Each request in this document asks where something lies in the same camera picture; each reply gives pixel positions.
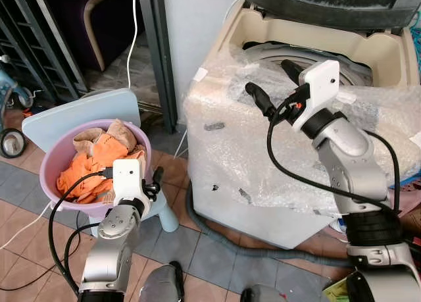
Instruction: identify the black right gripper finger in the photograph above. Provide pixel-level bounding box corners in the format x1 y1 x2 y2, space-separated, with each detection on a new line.
281 59 303 87
245 82 278 118

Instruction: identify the beige top-load washing machine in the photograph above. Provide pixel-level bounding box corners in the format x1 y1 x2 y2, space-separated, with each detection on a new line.
183 0 421 251

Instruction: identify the teal clothes hangers bunch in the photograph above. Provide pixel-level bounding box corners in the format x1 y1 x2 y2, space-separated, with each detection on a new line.
409 9 421 55

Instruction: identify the clear bubble wrap sheet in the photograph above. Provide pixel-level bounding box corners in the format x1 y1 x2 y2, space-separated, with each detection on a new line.
182 44 421 215

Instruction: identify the beige cloth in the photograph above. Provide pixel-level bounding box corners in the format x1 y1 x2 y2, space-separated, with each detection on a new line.
72 118 147 160

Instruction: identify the orange cloth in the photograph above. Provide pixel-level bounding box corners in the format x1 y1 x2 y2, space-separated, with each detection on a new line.
56 134 147 205

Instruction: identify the dark grey washer lid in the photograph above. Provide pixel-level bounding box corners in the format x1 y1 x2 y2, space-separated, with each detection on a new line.
243 0 421 34

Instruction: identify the grey left robot leg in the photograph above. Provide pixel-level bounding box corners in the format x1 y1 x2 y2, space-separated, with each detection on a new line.
137 261 186 302

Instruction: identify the grey robot leg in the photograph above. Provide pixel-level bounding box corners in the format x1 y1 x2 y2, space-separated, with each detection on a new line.
137 261 186 302
239 284 291 302

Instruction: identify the pink plastic basin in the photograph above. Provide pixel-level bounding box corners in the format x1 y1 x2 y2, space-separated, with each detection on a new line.
39 118 154 219

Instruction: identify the light blue plastic stool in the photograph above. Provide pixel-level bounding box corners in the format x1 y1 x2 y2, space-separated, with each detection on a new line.
22 88 180 239

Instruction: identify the blue plastic basin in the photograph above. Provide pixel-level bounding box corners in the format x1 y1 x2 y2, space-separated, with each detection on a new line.
388 166 421 188

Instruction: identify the pink plastic stool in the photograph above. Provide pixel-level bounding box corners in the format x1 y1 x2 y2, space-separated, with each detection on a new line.
391 177 421 215

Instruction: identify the small wheeled toy bike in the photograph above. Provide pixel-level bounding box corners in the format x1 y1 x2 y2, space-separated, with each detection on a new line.
0 55 35 160

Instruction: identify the grey right robot leg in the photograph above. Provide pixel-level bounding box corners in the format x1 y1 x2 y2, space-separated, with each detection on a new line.
239 284 291 302

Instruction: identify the yellow-green plastic item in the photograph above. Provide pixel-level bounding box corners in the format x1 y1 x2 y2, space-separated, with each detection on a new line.
321 276 351 302

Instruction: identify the black metal rack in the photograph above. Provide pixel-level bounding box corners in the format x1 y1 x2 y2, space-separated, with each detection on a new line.
0 0 85 104

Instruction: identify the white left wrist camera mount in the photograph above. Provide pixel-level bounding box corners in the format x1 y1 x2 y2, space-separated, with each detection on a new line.
112 159 145 205

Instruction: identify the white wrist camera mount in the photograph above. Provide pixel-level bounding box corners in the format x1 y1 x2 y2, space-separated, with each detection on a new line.
291 60 341 134
112 159 145 205

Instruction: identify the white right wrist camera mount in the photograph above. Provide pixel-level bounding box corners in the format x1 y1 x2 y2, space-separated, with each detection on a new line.
291 60 341 134

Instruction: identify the dark metal door frame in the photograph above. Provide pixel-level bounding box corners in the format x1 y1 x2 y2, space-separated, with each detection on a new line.
135 0 179 134

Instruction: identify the grey corrugated drain hose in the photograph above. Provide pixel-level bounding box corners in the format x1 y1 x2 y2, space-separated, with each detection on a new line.
186 181 359 268

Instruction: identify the white floor cord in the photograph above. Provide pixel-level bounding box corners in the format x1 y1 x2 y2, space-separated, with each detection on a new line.
0 201 55 251

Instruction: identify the white hanging cable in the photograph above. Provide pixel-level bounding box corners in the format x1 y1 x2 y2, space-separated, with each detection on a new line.
124 0 141 89

